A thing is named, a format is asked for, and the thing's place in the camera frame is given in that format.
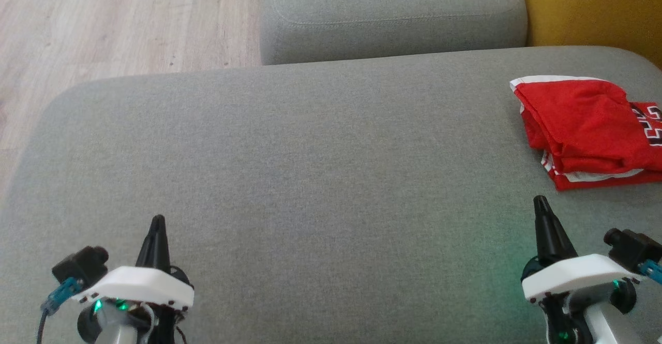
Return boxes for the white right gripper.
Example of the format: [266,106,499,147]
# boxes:
[521,195,642,344]

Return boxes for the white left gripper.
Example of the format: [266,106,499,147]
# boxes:
[72,215,194,344]

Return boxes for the red jersey with white sleeves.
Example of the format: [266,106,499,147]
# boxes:
[540,101,662,192]

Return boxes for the red shorts with Bulls print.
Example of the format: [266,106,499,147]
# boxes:
[509,76,662,175]

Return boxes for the grey sofa seat cushion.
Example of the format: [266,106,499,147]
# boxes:
[0,46,662,344]

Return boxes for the yellow cushion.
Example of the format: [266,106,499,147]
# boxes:
[515,0,662,70]

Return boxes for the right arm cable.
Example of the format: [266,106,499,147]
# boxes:
[639,261,662,286]

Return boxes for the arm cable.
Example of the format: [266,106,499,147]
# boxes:
[639,261,662,286]
[36,277,84,344]

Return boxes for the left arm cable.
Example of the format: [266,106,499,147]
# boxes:
[36,277,84,344]

